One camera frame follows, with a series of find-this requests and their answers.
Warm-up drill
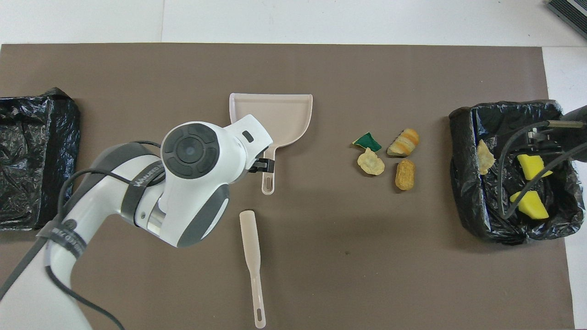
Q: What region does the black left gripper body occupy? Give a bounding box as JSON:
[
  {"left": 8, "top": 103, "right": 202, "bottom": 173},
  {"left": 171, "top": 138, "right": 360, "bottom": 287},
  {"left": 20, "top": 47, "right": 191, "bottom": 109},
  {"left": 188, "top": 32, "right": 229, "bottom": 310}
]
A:
[{"left": 249, "top": 157, "right": 276, "bottom": 174}]

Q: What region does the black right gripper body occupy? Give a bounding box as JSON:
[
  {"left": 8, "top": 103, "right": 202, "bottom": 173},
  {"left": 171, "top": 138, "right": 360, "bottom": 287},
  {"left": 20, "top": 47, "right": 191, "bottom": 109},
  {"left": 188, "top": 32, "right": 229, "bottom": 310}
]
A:
[{"left": 560, "top": 104, "right": 587, "bottom": 163}]

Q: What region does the notched yellow sponge piece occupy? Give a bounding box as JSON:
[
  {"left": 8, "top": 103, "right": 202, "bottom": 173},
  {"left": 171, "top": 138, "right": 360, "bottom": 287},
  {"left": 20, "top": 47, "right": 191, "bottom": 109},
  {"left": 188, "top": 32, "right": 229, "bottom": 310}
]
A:
[{"left": 517, "top": 154, "right": 553, "bottom": 181}]

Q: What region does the beige plastic dustpan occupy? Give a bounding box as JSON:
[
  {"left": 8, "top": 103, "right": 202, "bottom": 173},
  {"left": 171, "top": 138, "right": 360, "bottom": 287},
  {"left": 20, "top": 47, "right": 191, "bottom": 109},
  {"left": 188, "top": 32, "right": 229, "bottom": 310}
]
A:
[{"left": 229, "top": 93, "right": 314, "bottom": 195}]

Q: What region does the pale torn bread chunk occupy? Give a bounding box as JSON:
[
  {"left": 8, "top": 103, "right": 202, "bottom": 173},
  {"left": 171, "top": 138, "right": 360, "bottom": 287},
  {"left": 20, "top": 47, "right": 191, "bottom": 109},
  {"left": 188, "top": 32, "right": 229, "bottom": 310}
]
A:
[{"left": 476, "top": 139, "right": 496, "bottom": 176}]

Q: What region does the squarish yellow sponge piece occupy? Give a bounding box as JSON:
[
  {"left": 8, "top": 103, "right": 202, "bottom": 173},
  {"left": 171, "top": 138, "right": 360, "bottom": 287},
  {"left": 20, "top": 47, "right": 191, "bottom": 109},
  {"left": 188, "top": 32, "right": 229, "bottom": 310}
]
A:
[{"left": 510, "top": 190, "right": 549, "bottom": 220}]

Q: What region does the beige hand brush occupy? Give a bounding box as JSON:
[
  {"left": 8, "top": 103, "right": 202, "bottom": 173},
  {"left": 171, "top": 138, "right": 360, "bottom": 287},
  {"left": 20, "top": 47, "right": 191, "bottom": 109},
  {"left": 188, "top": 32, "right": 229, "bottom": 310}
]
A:
[{"left": 239, "top": 210, "right": 267, "bottom": 329}]

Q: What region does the pale bread piece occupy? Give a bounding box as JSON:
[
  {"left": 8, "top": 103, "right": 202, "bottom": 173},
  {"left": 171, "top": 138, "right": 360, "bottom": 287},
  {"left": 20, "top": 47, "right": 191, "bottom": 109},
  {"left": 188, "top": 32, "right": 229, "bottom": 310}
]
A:
[{"left": 357, "top": 148, "right": 386, "bottom": 176}]

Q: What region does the green and yellow sponge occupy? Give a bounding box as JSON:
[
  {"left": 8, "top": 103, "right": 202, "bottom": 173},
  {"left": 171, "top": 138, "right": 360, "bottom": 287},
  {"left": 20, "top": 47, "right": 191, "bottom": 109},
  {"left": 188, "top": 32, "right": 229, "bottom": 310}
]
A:
[{"left": 352, "top": 132, "right": 382, "bottom": 153}]

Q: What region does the striped croissant bread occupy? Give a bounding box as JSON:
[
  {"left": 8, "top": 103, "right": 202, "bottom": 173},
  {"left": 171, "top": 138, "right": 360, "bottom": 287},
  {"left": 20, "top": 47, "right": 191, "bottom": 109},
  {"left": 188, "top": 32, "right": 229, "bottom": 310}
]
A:
[{"left": 387, "top": 128, "right": 420, "bottom": 158}]

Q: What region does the oval brown bread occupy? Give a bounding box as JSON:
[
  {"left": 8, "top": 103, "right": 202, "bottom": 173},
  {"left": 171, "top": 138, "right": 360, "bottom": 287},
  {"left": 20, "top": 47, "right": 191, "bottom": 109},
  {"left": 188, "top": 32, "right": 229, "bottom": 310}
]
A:
[{"left": 395, "top": 159, "right": 416, "bottom": 191}]

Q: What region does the black bag-lined bin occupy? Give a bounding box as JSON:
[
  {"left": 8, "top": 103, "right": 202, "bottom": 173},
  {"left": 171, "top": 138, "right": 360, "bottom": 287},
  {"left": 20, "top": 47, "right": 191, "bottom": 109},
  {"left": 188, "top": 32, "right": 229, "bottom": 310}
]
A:
[
  {"left": 449, "top": 99, "right": 585, "bottom": 246},
  {"left": 0, "top": 87, "right": 82, "bottom": 231}
]

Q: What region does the brown table mat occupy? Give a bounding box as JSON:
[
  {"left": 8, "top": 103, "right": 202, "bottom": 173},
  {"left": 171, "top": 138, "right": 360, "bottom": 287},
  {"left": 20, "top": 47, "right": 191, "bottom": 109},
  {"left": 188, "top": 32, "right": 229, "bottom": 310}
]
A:
[{"left": 0, "top": 44, "right": 576, "bottom": 330}]

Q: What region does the dark ribbed device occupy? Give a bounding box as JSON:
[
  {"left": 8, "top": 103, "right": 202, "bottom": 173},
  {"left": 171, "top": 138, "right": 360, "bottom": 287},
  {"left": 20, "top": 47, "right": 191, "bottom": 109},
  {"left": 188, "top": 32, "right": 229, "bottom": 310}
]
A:
[{"left": 546, "top": 0, "right": 587, "bottom": 39}]

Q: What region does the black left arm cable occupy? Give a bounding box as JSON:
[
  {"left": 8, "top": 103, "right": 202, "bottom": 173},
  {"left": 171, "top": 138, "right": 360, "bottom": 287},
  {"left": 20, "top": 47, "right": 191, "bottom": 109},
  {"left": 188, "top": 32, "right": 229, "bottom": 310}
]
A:
[{"left": 44, "top": 140, "right": 163, "bottom": 330}]

